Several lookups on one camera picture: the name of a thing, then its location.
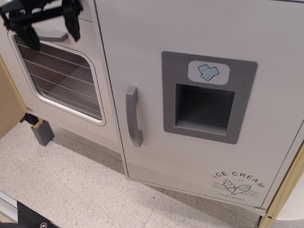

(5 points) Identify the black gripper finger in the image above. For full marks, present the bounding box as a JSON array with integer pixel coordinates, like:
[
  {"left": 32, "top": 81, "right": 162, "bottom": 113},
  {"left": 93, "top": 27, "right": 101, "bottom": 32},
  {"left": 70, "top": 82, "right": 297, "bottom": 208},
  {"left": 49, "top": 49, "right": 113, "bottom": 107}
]
[
  {"left": 14, "top": 23, "right": 40, "bottom": 50},
  {"left": 61, "top": 0, "right": 83, "bottom": 41}
]

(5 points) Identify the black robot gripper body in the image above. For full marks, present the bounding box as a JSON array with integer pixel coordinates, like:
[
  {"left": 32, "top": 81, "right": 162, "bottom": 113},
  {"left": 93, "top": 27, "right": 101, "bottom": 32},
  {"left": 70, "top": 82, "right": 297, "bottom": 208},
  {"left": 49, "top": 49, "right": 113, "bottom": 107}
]
[{"left": 0, "top": 0, "right": 83, "bottom": 29}]

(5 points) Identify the grey fridge door handle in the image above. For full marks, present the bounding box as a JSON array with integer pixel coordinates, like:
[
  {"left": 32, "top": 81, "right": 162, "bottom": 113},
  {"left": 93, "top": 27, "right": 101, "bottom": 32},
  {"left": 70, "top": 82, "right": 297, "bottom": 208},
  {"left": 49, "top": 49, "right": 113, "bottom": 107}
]
[{"left": 125, "top": 86, "right": 143, "bottom": 147}]

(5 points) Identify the white toy fridge door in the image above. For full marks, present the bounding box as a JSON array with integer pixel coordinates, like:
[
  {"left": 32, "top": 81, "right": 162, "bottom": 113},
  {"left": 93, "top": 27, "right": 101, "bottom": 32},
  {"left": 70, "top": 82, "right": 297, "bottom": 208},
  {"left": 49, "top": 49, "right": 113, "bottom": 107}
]
[{"left": 95, "top": 0, "right": 304, "bottom": 213}]

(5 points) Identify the white toy oven door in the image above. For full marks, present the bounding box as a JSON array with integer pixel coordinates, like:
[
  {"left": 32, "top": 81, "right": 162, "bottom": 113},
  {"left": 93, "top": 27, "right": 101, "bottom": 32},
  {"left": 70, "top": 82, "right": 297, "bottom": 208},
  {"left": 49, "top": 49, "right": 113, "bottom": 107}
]
[{"left": 0, "top": 17, "right": 122, "bottom": 152}]

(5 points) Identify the light wooden left panel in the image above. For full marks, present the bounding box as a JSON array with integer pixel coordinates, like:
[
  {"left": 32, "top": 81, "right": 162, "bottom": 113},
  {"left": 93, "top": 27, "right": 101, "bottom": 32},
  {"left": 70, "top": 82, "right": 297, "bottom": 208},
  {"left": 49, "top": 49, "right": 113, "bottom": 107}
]
[{"left": 0, "top": 57, "right": 27, "bottom": 138}]

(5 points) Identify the grey kitchen leg foot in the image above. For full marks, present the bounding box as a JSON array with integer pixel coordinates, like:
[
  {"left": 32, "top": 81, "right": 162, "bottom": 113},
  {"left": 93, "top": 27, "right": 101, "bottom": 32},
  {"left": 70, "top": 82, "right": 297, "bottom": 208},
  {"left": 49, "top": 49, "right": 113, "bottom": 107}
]
[{"left": 31, "top": 121, "right": 55, "bottom": 146}]

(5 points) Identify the grey ice dispenser panel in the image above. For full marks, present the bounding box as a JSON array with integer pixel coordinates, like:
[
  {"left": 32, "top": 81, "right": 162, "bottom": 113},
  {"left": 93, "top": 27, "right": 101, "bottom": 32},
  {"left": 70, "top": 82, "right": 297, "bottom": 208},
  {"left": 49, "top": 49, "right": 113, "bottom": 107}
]
[{"left": 161, "top": 51, "right": 258, "bottom": 144}]

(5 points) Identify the grey oven door handle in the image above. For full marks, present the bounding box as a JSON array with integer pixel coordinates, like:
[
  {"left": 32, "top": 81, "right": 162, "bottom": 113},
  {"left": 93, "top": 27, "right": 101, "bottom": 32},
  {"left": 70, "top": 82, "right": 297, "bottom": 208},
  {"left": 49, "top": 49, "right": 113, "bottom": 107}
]
[{"left": 36, "top": 29, "right": 68, "bottom": 42}]

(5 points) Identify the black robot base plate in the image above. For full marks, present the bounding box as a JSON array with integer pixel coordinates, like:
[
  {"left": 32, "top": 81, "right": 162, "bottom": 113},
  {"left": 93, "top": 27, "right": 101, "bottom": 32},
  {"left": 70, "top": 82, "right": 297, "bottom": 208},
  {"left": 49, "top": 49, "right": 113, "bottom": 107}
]
[{"left": 17, "top": 201, "right": 59, "bottom": 228}]

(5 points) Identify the wooden kitchen side post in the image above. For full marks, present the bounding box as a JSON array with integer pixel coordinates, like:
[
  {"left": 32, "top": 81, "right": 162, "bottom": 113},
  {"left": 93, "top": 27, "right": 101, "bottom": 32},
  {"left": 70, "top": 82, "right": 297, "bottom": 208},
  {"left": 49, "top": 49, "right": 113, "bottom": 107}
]
[{"left": 258, "top": 142, "right": 304, "bottom": 228}]

